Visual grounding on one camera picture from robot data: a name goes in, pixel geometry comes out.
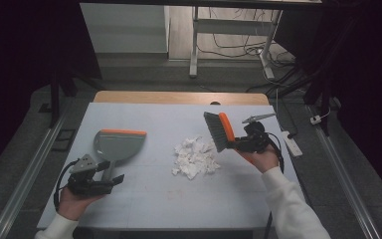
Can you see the black floor plate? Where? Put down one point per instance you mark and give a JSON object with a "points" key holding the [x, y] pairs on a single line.
{"points": [[63, 140]]}

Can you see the pile of white paper scraps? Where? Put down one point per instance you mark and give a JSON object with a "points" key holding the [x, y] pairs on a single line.
{"points": [[195, 157]]}

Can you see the orange brush with grey bristles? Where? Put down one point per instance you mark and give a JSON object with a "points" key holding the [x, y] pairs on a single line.
{"points": [[216, 131]]}

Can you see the black metal stand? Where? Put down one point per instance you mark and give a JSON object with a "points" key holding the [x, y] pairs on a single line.
{"points": [[54, 99], [325, 99]]}

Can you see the wooden table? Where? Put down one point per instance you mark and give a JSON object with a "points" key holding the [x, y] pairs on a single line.
{"points": [[165, 97]]}

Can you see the white cabinet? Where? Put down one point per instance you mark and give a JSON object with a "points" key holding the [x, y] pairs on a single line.
{"points": [[122, 30]]}

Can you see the aluminium rail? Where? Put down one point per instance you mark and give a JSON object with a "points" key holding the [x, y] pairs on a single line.
{"points": [[348, 179], [30, 172]]}

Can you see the white desk frame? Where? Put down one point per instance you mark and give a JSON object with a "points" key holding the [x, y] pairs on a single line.
{"points": [[194, 49]]}

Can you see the white power strip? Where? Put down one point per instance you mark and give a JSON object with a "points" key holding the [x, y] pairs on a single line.
{"points": [[292, 144]]}

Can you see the dark curtain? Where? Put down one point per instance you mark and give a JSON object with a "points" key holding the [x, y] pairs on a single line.
{"points": [[13, 66], [371, 83]]}

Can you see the pale blue table mat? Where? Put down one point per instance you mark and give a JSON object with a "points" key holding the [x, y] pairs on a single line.
{"points": [[152, 212]]}

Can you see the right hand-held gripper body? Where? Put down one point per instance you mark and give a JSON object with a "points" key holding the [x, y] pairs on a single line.
{"points": [[257, 137]]}

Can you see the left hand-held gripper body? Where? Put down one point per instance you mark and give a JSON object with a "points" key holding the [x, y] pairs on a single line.
{"points": [[84, 164]]}

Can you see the small white adapter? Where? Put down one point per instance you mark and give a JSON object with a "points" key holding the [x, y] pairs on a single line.
{"points": [[315, 119]]}

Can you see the person's left hand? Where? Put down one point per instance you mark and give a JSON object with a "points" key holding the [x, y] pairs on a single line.
{"points": [[71, 205]]}

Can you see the grey dustpan with orange edge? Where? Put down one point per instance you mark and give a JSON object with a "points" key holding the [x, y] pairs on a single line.
{"points": [[119, 146]]}

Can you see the person's right hand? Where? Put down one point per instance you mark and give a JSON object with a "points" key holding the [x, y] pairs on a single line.
{"points": [[263, 161]]}

